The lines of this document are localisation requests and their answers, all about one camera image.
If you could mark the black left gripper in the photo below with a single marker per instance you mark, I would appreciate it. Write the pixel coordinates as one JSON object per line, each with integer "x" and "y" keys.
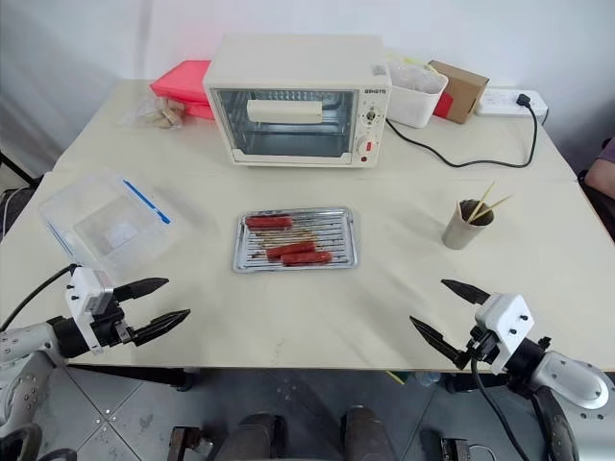
{"x": 109, "y": 329}

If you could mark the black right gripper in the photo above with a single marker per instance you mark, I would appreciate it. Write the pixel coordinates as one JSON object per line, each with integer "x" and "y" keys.
{"x": 483, "y": 346}

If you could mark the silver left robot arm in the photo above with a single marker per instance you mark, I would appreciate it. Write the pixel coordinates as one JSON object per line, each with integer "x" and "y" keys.
{"x": 29, "y": 338}

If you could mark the light wooden chopstick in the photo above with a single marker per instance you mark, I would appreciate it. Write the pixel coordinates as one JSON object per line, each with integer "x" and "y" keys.
{"x": 497, "y": 203}
{"x": 485, "y": 197}

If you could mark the paper cup with skewers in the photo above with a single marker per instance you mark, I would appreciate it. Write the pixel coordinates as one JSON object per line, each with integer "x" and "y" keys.
{"x": 463, "y": 235}

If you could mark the clear plastic container blue clips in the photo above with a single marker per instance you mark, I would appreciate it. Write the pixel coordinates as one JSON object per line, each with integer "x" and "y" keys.
{"x": 101, "y": 225}

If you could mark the silver metal baking tray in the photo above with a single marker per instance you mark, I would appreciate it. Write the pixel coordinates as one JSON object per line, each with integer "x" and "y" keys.
{"x": 336, "y": 240}

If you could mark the red sausage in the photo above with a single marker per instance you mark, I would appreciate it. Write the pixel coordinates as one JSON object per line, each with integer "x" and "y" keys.
{"x": 307, "y": 258}
{"x": 269, "y": 222}
{"x": 290, "y": 249}

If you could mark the dark rounded shape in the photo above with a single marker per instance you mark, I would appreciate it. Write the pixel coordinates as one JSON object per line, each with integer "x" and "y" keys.
{"x": 254, "y": 439}
{"x": 367, "y": 434}

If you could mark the black bag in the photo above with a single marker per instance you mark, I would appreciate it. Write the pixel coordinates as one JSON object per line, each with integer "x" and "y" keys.
{"x": 14, "y": 209}

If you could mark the clear bag of wooden blocks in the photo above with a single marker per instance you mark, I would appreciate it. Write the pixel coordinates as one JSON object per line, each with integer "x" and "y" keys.
{"x": 161, "y": 114}

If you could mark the small red box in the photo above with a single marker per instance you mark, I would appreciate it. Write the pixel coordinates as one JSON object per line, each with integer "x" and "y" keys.
{"x": 444, "y": 104}

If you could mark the person in purple shirt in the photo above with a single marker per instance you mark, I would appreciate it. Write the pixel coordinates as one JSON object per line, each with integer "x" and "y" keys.
{"x": 604, "y": 168}

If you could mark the white plastic bin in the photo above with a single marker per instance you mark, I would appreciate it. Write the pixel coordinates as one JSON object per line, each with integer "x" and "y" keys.
{"x": 415, "y": 103}

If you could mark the white power strip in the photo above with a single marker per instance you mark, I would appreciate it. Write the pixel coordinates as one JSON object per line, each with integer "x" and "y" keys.
{"x": 499, "y": 103}

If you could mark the brown cardboard box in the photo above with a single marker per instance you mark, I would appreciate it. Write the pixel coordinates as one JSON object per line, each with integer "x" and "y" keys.
{"x": 461, "y": 91}

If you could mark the red flat box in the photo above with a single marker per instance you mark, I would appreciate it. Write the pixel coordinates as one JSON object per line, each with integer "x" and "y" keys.
{"x": 182, "y": 81}

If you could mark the cream toaster oven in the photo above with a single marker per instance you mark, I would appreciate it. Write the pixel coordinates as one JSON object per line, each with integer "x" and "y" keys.
{"x": 298, "y": 62}

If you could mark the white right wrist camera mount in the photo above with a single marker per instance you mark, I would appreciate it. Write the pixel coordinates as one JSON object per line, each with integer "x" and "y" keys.
{"x": 504, "y": 317}

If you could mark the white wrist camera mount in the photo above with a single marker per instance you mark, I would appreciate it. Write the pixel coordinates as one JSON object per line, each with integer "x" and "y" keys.
{"x": 504, "y": 317}
{"x": 84, "y": 293}

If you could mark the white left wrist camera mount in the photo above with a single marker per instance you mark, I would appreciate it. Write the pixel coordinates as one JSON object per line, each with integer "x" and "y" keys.
{"x": 84, "y": 293}

